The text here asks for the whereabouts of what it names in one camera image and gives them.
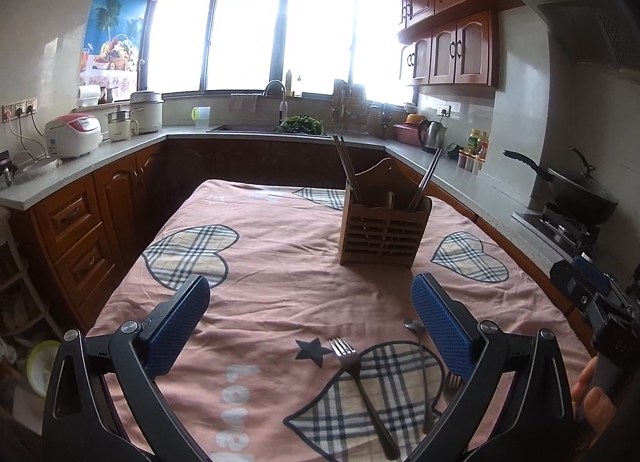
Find metal dish rack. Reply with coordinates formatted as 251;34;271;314
330;79;374;135

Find large white cooker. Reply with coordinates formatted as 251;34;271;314
129;90;165;135

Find pink dish cloth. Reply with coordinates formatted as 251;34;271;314
229;93;261;113

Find small white electric pot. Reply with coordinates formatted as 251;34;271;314
106;108;140;143

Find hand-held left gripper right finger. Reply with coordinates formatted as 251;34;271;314
405;272;577;462

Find white round plate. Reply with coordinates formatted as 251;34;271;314
15;157;64;175

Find gas stove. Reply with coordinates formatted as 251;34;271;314
512;202;602;259

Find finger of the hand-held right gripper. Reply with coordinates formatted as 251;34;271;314
549;259;590;317
571;254;634;325

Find white wire rack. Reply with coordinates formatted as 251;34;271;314
0;207;52;343

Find person's right hand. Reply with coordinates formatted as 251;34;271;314
570;356;622;427

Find grey kitchen countertop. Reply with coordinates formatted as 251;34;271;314
0;126;597;283

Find green rimmed white bowl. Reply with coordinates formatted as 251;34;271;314
25;340;62;398

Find wooden utensil holder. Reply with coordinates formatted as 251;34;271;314
338;158;433;269

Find kitchen sink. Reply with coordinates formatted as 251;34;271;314
207;123;331;137

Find wall outlet strip with plugs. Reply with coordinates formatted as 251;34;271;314
1;98;39;123

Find dark chopsticks pair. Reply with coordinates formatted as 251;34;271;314
333;136;362;203

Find wooden lower cabinets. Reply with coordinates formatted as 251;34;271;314
9;134;478;339

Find large kitchen window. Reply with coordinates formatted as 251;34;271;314
145;0;417;98

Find metal fork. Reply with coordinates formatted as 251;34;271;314
327;337;401;461
442;372;466;404

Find metal spoon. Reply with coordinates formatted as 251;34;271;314
403;319;437;436

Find tropical wall poster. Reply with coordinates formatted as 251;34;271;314
79;0;151;88

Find pink basin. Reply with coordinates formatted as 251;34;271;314
392;123;426;145

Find curved kitchen faucet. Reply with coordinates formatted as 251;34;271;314
263;80;289;125

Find steel electric kettle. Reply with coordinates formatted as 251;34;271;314
417;118;448;154

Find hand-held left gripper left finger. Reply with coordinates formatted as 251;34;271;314
41;273;212;462

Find metal chopstick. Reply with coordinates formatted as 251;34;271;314
411;147;444;213
406;148;441;213

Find small black device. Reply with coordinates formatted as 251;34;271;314
0;152;17;188

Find pink tablecloth with plaid hearts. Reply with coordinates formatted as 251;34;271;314
82;178;593;462

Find green leafy vegetables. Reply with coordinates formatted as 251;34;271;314
275;114;325;135

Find white and red rice cooker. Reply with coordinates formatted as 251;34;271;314
44;113;104;159

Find black wok with handle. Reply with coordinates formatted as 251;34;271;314
502;146;620;225

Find knife holder with tools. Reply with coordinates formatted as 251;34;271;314
372;102;396;141

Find range hood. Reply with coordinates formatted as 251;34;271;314
509;0;640;68

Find row of spice jars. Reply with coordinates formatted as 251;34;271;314
457;149;484;174

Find red-brown chopstick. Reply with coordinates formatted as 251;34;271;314
340;135;365;203

